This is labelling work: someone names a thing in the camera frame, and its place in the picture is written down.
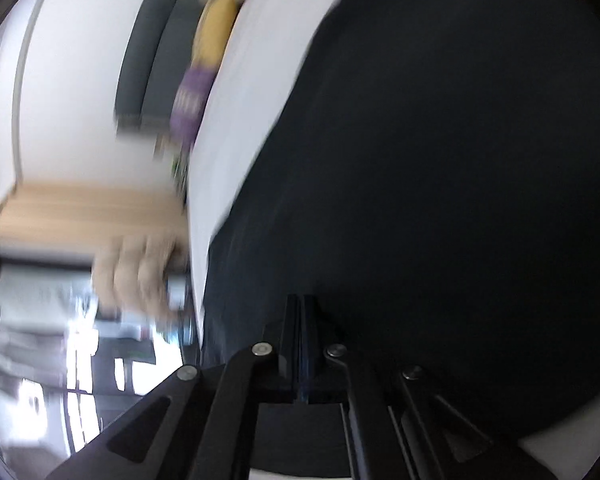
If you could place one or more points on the person's left hand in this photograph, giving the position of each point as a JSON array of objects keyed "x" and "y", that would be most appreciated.
[{"x": 130, "y": 275}]

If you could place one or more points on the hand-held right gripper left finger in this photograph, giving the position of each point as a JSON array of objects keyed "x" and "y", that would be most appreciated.
[{"x": 291, "y": 340}]

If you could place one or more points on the yellow and purple doll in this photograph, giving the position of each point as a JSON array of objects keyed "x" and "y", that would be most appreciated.
[{"x": 207, "y": 60}]

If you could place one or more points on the glass window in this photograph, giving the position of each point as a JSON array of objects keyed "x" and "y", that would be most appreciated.
[{"x": 55, "y": 360}]

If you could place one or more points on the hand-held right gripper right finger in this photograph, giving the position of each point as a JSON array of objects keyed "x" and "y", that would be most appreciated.
[{"x": 309, "y": 340}]

